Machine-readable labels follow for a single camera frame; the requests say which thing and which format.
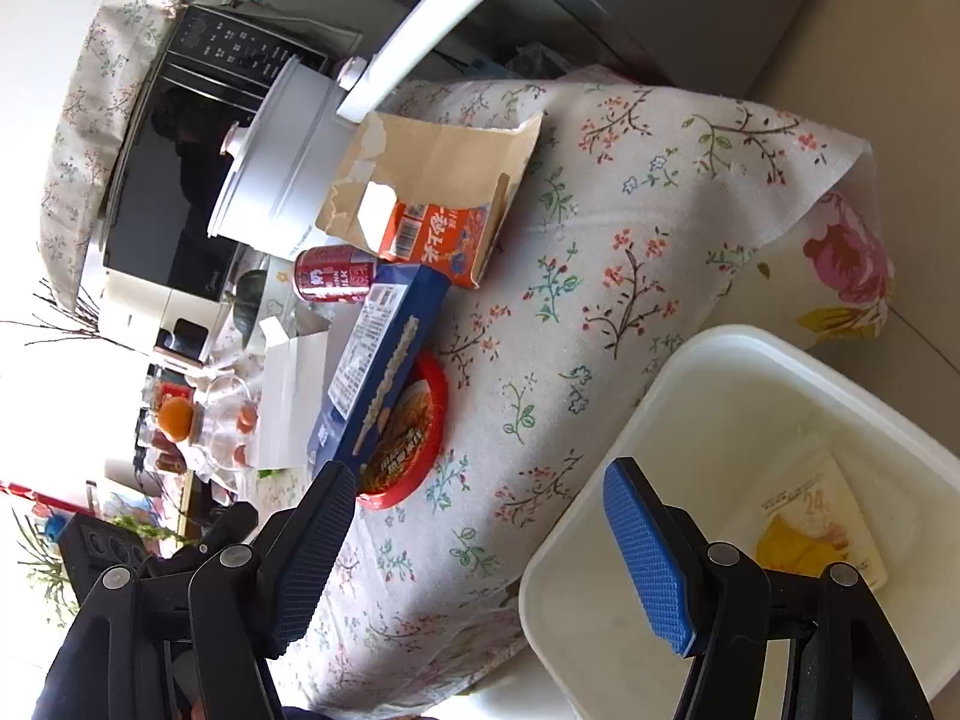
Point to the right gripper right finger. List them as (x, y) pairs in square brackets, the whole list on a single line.
[(720, 610)]

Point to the blue cardboard box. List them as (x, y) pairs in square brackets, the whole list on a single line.
[(392, 325)]

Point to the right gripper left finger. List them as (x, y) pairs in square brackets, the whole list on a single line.
[(193, 635)]

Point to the white electric cooking pot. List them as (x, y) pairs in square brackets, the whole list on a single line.
[(286, 160)]

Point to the black microwave oven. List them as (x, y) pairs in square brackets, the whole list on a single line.
[(212, 73)]

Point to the yellow snack wrapper in bin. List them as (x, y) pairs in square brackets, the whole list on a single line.
[(802, 515)]

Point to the floral microwave cover cloth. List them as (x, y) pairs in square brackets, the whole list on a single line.
[(120, 48)]

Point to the white paper carton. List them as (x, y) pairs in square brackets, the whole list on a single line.
[(290, 399)]

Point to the torn brown paper bag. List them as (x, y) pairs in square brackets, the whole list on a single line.
[(428, 194)]

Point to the red instant noodle bowl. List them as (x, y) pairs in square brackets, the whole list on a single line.
[(411, 441)]

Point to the red drink can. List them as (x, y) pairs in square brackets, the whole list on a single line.
[(336, 273)]

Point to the floral tablecloth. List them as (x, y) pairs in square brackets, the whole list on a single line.
[(646, 213)]

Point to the grey refrigerator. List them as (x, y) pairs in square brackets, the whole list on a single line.
[(637, 0)]

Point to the orange fruit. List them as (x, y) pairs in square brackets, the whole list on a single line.
[(176, 418)]

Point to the white plastic trash bin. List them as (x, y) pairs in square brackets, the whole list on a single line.
[(730, 415)]

